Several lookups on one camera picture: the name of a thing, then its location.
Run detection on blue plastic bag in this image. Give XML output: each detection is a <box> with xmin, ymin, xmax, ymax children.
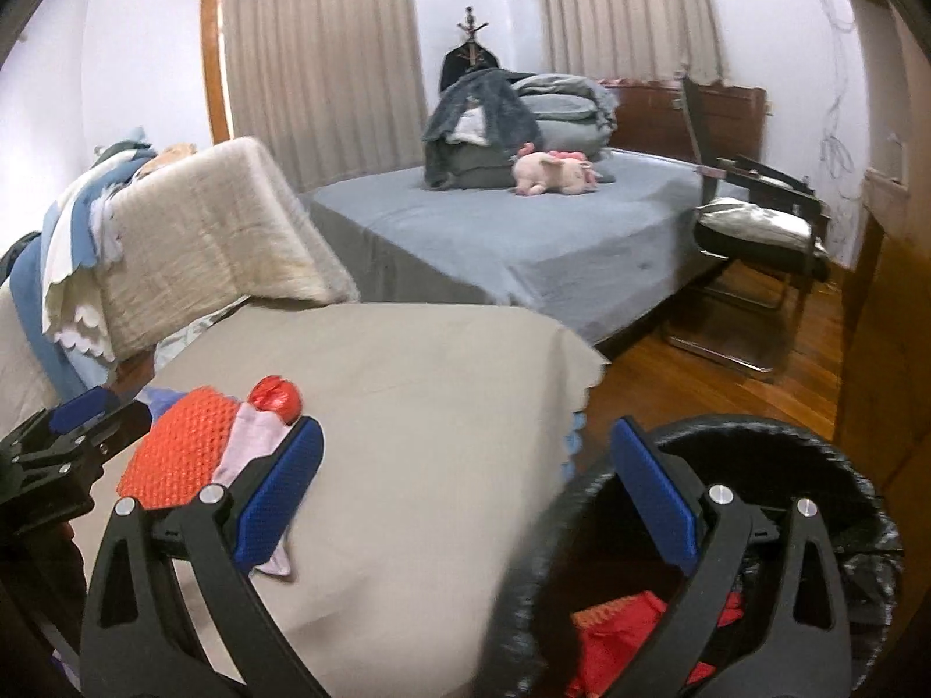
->
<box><xmin>136</xmin><ymin>386</ymin><xmax>186</xmax><ymax>421</ymax></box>

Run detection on orange mesh cloth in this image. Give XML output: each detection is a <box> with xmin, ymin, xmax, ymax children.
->
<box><xmin>117</xmin><ymin>387</ymin><xmax>240</xmax><ymax>511</ymax></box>

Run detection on red plastic bag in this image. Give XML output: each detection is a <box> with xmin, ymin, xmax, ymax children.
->
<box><xmin>248</xmin><ymin>375</ymin><xmax>303</xmax><ymax>425</ymax></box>

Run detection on red cloth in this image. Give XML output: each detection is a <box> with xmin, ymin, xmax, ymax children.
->
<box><xmin>563</xmin><ymin>587</ymin><xmax>747</xmax><ymax>698</ymax></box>

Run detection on blue white scalloped blanket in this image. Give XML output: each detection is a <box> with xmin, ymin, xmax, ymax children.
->
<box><xmin>6</xmin><ymin>136</ymin><xmax>156</xmax><ymax>398</ymax></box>

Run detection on beige quilted blanket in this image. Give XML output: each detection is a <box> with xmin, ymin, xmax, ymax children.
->
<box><xmin>2</xmin><ymin>137</ymin><xmax>360</xmax><ymax>429</ymax></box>

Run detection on wooden wardrobe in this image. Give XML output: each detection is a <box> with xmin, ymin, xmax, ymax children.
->
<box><xmin>833</xmin><ymin>0</ymin><xmax>931</xmax><ymax>525</ymax></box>

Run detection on beige tablecloth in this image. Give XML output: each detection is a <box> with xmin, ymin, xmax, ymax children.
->
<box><xmin>155</xmin><ymin>304</ymin><xmax>605</xmax><ymax>696</ymax></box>

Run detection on left beige curtain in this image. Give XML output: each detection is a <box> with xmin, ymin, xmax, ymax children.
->
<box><xmin>221</xmin><ymin>0</ymin><xmax>426</xmax><ymax>193</ymax></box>

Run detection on beige curtain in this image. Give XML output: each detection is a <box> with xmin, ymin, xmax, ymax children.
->
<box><xmin>543</xmin><ymin>0</ymin><xmax>727</xmax><ymax>84</ymax></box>
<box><xmin>221</xmin><ymin>0</ymin><xmax>426</xmax><ymax>193</ymax></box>

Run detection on black cantilever chair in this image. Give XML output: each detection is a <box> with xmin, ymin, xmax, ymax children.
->
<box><xmin>661</xmin><ymin>76</ymin><xmax>830</xmax><ymax>382</ymax></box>

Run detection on bed with grey sheet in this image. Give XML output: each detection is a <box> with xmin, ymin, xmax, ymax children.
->
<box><xmin>303</xmin><ymin>149</ymin><xmax>715</xmax><ymax>345</ymax></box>

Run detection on silver chair cushion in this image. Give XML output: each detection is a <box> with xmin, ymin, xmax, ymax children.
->
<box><xmin>694</xmin><ymin>195</ymin><xmax>814</xmax><ymax>255</ymax></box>

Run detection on pink plush pig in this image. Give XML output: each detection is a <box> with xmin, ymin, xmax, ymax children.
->
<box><xmin>511</xmin><ymin>144</ymin><xmax>598</xmax><ymax>197</ymax></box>

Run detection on dark grey fleece jacket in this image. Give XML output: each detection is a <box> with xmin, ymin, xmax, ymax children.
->
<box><xmin>421</xmin><ymin>68</ymin><xmax>543</xmax><ymax>189</ymax></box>

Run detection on wooden coat stand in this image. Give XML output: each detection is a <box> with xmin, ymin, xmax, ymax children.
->
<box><xmin>439</xmin><ymin>6</ymin><xmax>500</xmax><ymax>93</ymax></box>

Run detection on dark wooden headboard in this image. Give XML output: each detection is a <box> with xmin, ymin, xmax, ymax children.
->
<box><xmin>599</xmin><ymin>79</ymin><xmax>770</xmax><ymax>164</ymax></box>

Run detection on folded grey duvet pile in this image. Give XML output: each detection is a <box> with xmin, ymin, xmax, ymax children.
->
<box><xmin>513</xmin><ymin>73</ymin><xmax>619</xmax><ymax>161</ymax></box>

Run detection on right beige curtain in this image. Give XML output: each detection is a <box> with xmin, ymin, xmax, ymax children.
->
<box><xmin>543</xmin><ymin>0</ymin><xmax>727</xmax><ymax>84</ymax></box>

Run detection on hanging white cables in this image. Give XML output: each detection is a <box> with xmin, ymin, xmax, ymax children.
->
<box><xmin>803</xmin><ymin>0</ymin><xmax>860</xmax><ymax>235</ymax></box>

